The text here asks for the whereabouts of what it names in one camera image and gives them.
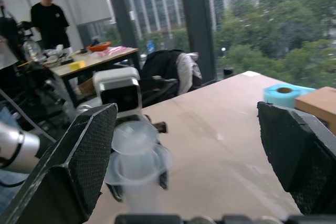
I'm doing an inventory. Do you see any brown cardboard box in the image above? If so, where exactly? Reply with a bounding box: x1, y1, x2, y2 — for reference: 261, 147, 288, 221
295, 86, 336, 128

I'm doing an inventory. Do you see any white garment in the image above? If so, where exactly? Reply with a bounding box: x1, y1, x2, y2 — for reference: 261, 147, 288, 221
175, 51, 203, 95

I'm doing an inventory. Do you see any clear plastic cup stack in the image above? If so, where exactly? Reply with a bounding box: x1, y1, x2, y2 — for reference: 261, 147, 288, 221
104, 120, 174, 213

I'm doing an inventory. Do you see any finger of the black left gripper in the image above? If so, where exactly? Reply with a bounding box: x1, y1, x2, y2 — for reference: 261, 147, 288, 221
154, 121, 169, 191
106, 181, 124, 203

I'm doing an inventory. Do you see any person in black t-shirt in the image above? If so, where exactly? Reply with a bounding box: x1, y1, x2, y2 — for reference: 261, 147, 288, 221
30, 0, 71, 51

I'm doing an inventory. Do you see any grey cable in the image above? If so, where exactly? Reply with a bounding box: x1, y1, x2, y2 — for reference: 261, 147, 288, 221
0, 89, 56, 144

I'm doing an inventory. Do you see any orange bowl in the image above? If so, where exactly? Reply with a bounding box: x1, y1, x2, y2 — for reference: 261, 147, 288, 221
87, 41, 112, 52

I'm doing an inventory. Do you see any teal tape roll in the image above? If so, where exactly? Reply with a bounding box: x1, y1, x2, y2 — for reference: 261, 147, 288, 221
263, 83, 316, 109

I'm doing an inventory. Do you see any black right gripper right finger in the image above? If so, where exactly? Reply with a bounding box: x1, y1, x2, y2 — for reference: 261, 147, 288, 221
257, 101, 336, 216

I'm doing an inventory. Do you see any dark window pillar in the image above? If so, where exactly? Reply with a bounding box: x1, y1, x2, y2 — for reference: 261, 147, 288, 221
177, 0, 217, 81

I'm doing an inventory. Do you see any pink striped cloth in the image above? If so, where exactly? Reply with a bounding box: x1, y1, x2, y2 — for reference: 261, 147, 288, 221
90, 46, 127, 58

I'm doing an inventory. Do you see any yellow block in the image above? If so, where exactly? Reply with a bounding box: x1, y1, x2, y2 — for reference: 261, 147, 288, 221
68, 60, 86, 71

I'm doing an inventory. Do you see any wooden background table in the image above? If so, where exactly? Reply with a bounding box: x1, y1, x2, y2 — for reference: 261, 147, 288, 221
49, 47, 140, 106

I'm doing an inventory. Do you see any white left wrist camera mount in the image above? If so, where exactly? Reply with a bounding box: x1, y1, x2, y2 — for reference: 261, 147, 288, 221
92, 67, 143, 120

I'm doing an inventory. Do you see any clear plastic bottle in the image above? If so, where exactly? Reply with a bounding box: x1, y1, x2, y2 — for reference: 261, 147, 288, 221
22, 38, 44, 62

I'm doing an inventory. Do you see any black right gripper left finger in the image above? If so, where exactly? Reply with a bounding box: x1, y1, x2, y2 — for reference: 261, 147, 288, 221
0, 102, 118, 224

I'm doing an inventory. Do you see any chair with black jacket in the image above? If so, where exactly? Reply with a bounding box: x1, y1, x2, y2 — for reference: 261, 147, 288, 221
141, 49, 203, 105

